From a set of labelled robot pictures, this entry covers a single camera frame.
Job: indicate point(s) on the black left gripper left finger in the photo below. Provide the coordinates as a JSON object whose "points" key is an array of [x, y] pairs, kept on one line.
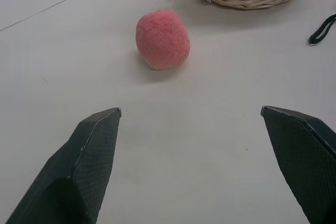
{"points": [[78, 171]]}

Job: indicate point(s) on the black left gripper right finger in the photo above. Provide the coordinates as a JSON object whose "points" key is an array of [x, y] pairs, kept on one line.
{"points": [[302, 161]]}

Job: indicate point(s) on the pink fuzzy peach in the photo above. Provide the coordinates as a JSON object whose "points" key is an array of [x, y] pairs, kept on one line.
{"points": [[162, 40]]}

